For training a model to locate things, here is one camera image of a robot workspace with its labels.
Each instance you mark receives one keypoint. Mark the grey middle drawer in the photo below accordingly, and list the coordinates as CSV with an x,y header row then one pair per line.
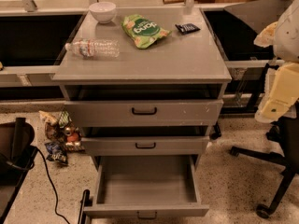
x,y
127,141

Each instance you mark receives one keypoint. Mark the pile of snack packets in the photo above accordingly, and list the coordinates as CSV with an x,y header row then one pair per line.
x,y
63,136

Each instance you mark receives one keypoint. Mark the grey top drawer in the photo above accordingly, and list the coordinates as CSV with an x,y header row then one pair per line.
x,y
133,113

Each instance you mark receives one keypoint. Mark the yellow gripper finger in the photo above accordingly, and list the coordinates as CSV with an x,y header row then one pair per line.
x,y
266,37

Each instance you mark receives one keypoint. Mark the grey bottom drawer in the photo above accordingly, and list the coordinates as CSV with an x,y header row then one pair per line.
x,y
146,187

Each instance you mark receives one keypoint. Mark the clear plastic water bottle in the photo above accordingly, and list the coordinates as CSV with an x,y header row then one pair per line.
x,y
97,48

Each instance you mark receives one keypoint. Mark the green snack bag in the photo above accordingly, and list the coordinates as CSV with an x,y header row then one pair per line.
x,y
143,31

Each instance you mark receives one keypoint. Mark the wooden stick in background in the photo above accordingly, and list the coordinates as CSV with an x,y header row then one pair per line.
x,y
174,1

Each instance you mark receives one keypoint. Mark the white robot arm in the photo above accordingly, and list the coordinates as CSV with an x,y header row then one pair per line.
x,y
281,87

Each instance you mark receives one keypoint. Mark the white ceramic bowl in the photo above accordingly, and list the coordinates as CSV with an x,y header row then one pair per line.
x,y
103,12

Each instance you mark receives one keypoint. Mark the grey drawer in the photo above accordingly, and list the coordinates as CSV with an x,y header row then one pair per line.
x,y
133,113
146,187
127,141

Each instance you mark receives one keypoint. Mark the black office chair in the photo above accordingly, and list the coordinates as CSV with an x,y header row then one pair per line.
x,y
285,132

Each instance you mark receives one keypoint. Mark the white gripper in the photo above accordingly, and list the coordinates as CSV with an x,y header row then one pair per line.
x,y
288,36

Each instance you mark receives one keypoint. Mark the grey drawer cabinet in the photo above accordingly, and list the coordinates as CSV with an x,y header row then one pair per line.
x,y
179,67

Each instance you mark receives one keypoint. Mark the small black snack packet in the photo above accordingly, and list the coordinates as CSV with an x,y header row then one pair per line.
x,y
187,28

